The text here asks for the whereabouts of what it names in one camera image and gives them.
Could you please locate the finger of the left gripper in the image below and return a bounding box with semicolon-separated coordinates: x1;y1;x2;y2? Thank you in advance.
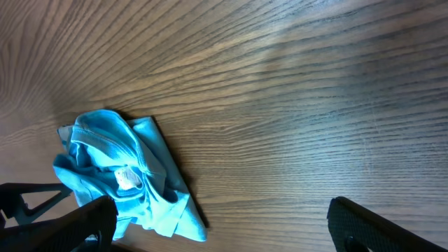
1;183;72;229

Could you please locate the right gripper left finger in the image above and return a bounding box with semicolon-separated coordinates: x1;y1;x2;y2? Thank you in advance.
1;196;118;252

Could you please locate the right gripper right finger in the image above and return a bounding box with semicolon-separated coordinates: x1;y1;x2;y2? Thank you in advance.
327;197;447;252

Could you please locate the light blue printed t-shirt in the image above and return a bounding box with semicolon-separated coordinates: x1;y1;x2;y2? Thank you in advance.
53;109;207;242

